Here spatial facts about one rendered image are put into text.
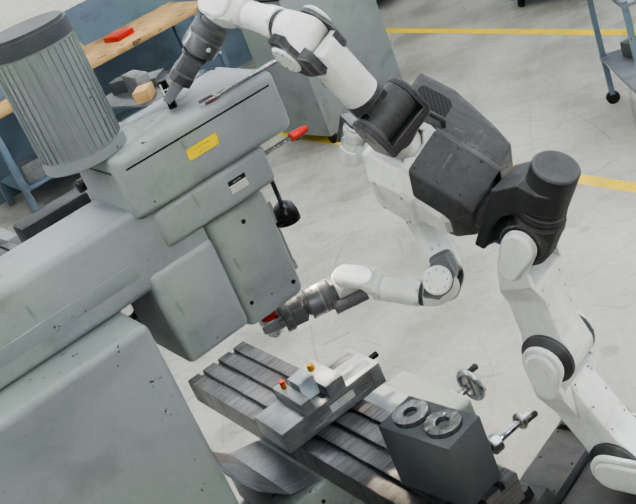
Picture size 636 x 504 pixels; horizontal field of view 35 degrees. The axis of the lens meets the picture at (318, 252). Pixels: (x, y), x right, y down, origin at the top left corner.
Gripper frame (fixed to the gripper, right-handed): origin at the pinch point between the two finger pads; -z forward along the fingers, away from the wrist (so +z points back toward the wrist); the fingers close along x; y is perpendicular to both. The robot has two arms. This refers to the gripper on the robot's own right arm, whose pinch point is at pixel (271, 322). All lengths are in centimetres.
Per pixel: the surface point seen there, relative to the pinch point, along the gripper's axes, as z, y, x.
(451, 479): 20, 23, 62
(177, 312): -19.7, -24.6, 20.8
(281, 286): 6.1, -12.6, 8.4
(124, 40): 1, 36, -625
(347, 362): 14.8, 24.7, -4.3
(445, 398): 37, 52, -6
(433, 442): 20, 13, 60
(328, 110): 107, 99, -430
